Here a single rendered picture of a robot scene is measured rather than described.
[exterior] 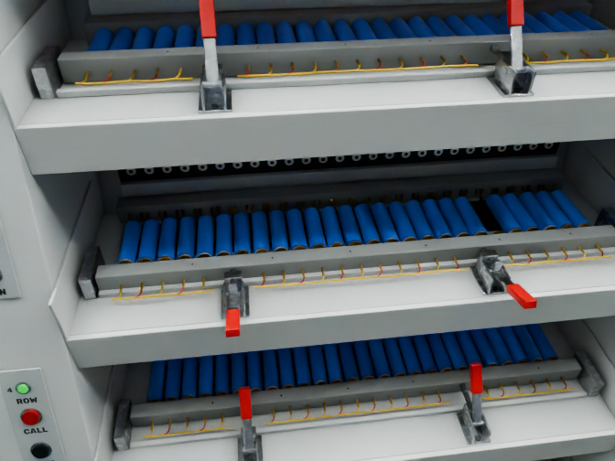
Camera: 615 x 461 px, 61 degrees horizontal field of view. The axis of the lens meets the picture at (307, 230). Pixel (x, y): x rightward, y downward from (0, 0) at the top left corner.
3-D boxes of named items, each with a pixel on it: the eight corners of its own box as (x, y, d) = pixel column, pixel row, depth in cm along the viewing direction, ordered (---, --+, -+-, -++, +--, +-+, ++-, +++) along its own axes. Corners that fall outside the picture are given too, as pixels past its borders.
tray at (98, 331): (644, 313, 57) (685, 250, 51) (78, 369, 51) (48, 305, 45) (556, 203, 73) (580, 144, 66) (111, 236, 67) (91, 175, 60)
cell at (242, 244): (250, 223, 61) (252, 262, 56) (234, 224, 61) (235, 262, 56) (248, 211, 60) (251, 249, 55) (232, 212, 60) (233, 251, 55)
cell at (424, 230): (417, 210, 63) (434, 246, 58) (403, 212, 63) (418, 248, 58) (420, 198, 62) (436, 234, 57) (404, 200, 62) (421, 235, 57)
